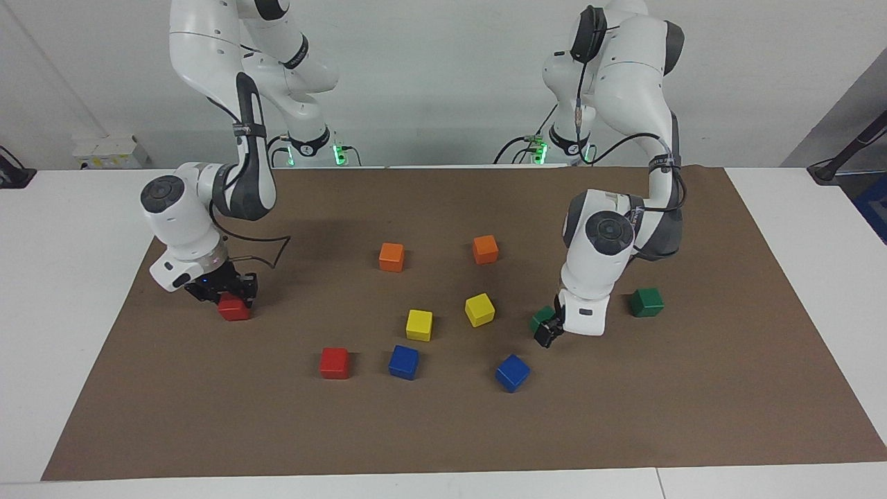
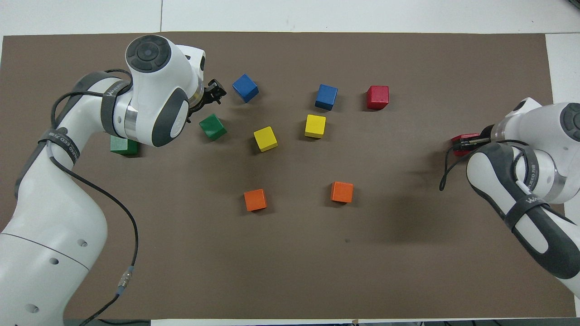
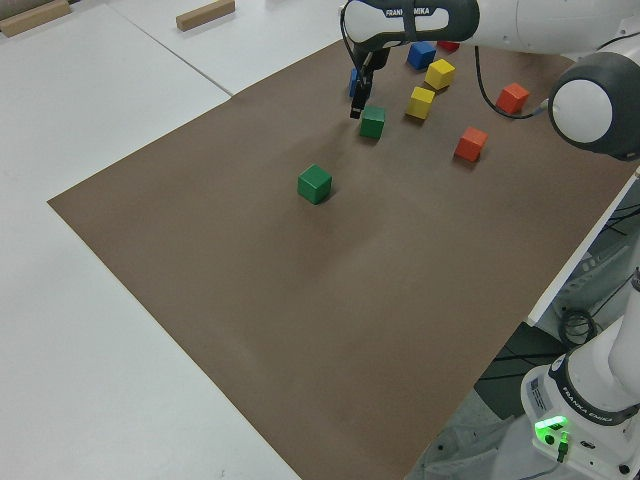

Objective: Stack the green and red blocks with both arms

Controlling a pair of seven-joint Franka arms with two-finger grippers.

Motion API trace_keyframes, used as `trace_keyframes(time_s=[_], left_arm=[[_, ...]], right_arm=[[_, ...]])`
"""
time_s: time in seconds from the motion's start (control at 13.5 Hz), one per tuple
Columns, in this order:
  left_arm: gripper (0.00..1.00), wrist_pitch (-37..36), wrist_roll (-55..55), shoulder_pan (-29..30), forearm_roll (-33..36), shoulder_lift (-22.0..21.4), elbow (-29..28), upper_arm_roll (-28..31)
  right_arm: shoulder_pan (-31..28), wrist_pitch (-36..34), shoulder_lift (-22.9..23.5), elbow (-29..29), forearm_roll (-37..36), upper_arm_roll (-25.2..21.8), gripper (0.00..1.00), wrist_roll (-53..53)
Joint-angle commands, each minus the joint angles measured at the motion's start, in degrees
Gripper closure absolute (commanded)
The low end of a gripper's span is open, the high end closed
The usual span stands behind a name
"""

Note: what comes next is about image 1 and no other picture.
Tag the black angled stand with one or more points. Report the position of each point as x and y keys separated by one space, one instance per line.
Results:
x=845 y=149

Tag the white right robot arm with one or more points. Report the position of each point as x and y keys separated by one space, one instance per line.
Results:
x=180 y=208

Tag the white wall box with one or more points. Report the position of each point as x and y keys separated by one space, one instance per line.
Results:
x=111 y=149

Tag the green wooden cube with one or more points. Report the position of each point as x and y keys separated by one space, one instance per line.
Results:
x=542 y=317
x=646 y=302

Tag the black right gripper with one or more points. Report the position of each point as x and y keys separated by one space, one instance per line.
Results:
x=211 y=283

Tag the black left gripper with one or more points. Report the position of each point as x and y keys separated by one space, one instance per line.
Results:
x=560 y=308

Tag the yellow wooden cube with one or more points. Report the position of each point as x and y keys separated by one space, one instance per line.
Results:
x=479 y=309
x=419 y=324

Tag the orange wooden cube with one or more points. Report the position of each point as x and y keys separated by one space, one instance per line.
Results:
x=485 y=249
x=391 y=256

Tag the blue bin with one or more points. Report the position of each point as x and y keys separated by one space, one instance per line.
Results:
x=874 y=208

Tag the black table clamp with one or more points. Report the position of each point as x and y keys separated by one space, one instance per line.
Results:
x=14 y=173

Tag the blue wooden cube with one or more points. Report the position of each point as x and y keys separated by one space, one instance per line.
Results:
x=512 y=372
x=403 y=362

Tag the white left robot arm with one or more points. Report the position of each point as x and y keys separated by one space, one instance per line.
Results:
x=603 y=270

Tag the red wooden cube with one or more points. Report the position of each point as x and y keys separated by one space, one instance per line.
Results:
x=234 y=309
x=334 y=362

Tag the brown table mat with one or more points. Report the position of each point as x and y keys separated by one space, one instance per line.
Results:
x=443 y=430

